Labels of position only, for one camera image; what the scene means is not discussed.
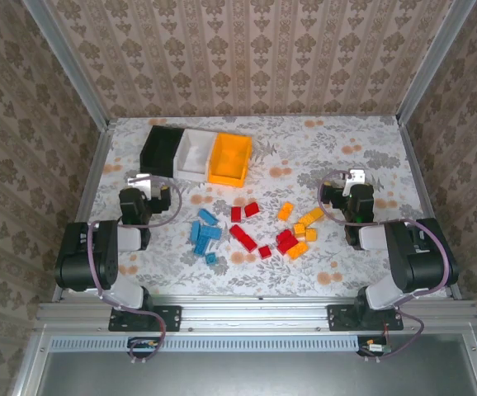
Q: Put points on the black plastic bin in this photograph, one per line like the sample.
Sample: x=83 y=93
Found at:
x=158 y=152

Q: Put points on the white plastic bin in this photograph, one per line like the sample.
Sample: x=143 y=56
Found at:
x=193 y=154

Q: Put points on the long yellow lego brick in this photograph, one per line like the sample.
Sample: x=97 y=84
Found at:
x=312 y=216

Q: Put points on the long blue lego brick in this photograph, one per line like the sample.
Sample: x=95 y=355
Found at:
x=195 y=236

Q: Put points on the small yellow lego brick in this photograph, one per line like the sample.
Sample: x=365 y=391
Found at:
x=299 y=229
x=310 y=235

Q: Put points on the yellow plastic bin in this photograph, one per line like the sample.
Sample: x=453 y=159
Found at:
x=230 y=158

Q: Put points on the small blue lego brick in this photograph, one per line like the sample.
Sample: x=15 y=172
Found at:
x=211 y=258

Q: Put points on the long red lego brick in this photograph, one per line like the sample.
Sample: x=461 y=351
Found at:
x=242 y=238

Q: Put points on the small red lego brick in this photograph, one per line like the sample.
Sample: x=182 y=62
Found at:
x=265 y=251

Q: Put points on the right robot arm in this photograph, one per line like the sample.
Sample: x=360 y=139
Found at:
x=416 y=255

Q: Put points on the floral table cover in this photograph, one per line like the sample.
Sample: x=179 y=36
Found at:
x=263 y=280

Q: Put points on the small connector board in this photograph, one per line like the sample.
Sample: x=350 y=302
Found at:
x=375 y=347
x=149 y=343

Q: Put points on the grey metal panel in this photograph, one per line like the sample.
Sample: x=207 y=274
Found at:
x=242 y=375

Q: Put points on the aluminium side rail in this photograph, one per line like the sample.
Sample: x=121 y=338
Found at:
x=418 y=173
x=95 y=173

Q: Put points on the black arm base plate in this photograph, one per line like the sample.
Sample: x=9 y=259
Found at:
x=339 y=317
x=169 y=317

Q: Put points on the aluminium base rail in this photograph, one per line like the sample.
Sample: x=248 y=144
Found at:
x=255 y=313

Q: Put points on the aluminium frame post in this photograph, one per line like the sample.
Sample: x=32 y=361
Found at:
x=433 y=62
x=72 y=66

